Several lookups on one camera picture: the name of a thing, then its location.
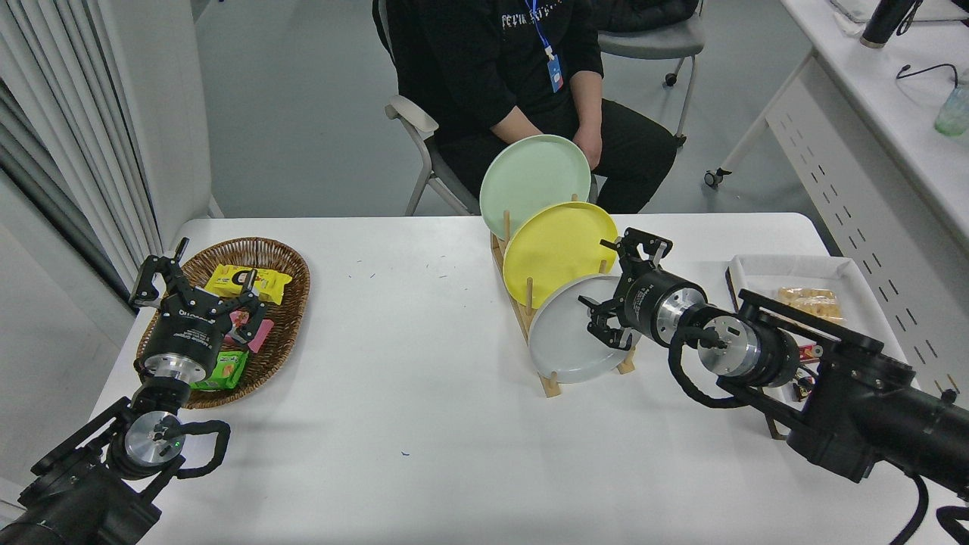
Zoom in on thin black cable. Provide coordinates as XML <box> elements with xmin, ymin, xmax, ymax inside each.
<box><xmin>896</xmin><ymin>63</ymin><xmax>961</xmax><ymax>88</ymax></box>

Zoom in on blue lanyard badge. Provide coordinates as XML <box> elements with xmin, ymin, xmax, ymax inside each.
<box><xmin>528</xmin><ymin>0</ymin><xmax>566</xmax><ymax>95</ymax></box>

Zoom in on pink snack packet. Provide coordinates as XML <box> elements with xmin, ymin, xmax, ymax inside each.
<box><xmin>246</xmin><ymin>318</ymin><xmax>276</xmax><ymax>355</ymax></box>

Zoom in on grey chair with white armrest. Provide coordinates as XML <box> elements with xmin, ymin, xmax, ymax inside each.
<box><xmin>372</xmin><ymin>0</ymin><xmax>485</xmax><ymax>217</ymax></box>

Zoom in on green snack packet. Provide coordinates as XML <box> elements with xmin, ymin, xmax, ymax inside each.
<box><xmin>189</xmin><ymin>349</ymin><xmax>250</xmax><ymax>391</ymax></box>

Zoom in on brown wicker basket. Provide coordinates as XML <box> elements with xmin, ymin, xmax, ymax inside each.
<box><xmin>135</xmin><ymin>237</ymin><xmax>311</xmax><ymax>410</ymax></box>

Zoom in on pale green plate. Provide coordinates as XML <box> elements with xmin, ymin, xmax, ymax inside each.
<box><xmin>478</xmin><ymin>134</ymin><xmax>591</xmax><ymax>241</ymax></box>

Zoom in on grey plate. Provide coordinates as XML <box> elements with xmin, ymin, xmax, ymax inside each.
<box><xmin>528</xmin><ymin>274</ymin><xmax>644</xmax><ymax>385</ymax></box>

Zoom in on white perforated desk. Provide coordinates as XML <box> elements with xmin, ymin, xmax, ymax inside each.
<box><xmin>704</xmin><ymin>0</ymin><xmax>969</xmax><ymax>402</ymax></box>

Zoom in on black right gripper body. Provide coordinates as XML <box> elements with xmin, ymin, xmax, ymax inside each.
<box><xmin>617</xmin><ymin>269</ymin><xmax>686</xmax><ymax>345</ymax></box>

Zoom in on red white snack packet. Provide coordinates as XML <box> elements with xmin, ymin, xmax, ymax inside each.
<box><xmin>224</xmin><ymin>309</ymin><xmax>257</xmax><ymax>347</ymax></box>

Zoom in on clear green bottle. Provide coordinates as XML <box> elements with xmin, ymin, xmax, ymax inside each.
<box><xmin>933</xmin><ymin>82</ymin><xmax>969</xmax><ymax>138</ymax></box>

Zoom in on black jacket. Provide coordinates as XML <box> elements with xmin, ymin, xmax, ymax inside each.
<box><xmin>594</xmin><ymin>0</ymin><xmax>699</xmax><ymax>33</ymax></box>

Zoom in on white rectangular tray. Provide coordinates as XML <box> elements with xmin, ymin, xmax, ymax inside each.
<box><xmin>724</xmin><ymin>254</ymin><xmax>909</xmax><ymax>440</ymax></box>

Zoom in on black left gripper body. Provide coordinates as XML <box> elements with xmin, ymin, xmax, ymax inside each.
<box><xmin>141</xmin><ymin>295</ymin><xmax>228</xmax><ymax>363</ymax></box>

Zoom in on grey wheeled chair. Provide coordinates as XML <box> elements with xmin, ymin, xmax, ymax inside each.
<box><xmin>598</xmin><ymin>11</ymin><xmax>706</xmax><ymax>148</ymax></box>

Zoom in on person's left hand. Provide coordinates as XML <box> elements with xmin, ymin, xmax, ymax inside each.
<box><xmin>572</xmin><ymin>125</ymin><xmax>603</xmax><ymax>171</ymax></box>

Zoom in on yellow snack packet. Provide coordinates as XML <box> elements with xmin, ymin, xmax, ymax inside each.
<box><xmin>204</xmin><ymin>264</ymin><xmax>293</xmax><ymax>306</ymax></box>

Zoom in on pale cracker snack packet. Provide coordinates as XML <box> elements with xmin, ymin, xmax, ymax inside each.
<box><xmin>777</xmin><ymin>286</ymin><xmax>843</xmax><ymax>322</ymax></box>

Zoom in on wooden plate rack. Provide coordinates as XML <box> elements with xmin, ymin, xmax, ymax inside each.
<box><xmin>490</xmin><ymin>193</ymin><xmax>637</xmax><ymax>399</ymax></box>

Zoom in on person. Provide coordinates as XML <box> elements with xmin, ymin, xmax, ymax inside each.
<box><xmin>372</xmin><ymin>0</ymin><xmax>678</xmax><ymax>215</ymax></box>

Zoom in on yellow plate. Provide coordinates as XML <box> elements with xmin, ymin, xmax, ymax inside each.
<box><xmin>502</xmin><ymin>201</ymin><xmax>620</xmax><ymax>310</ymax></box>

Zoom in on white vertical blinds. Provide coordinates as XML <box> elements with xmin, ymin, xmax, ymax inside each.
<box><xmin>0</xmin><ymin>0</ymin><xmax>164</xmax><ymax>307</ymax></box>

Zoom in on black flask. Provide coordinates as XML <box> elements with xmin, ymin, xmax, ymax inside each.
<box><xmin>860</xmin><ymin>0</ymin><xmax>918</xmax><ymax>49</ymax></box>

